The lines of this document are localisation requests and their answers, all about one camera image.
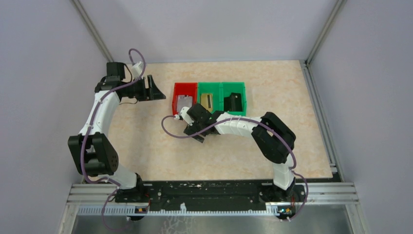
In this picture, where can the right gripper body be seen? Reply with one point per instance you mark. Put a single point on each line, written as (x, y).
(198, 125)

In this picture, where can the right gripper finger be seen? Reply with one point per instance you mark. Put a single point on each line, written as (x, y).
(190, 130)
(200, 137)

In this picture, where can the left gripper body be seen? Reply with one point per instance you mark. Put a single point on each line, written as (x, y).
(137, 89)

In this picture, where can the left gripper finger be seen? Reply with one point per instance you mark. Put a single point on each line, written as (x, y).
(156, 94)
(151, 83)

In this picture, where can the sage green card holder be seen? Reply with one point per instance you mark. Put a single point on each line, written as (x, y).
(184, 101)

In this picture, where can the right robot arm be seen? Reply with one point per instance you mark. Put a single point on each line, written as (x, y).
(274, 139)

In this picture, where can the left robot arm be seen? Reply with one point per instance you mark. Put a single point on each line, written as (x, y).
(92, 152)

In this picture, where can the tan card holder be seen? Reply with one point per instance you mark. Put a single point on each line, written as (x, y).
(206, 100)

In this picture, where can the black card holder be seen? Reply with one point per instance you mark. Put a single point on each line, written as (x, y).
(233, 103)

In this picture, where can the red plastic bin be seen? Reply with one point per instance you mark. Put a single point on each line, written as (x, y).
(184, 88)

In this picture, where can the middle green plastic bin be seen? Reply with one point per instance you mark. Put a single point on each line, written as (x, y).
(216, 89)

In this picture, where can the green plastic bin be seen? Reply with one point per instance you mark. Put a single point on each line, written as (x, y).
(216, 89)
(236, 87)

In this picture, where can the right green plastic bin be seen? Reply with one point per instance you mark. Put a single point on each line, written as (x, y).
(236, 87)

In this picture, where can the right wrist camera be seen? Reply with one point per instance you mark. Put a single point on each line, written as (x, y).
(185, 116)

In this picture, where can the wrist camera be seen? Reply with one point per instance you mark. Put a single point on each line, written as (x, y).
(137, 69)
(185, 116)

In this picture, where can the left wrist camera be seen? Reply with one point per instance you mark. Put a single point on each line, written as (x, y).
(137, 69)

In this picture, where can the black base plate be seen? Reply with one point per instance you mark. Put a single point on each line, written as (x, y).
(210, 195)

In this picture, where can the aluminium frame rail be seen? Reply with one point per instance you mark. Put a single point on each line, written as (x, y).
(319, 193)

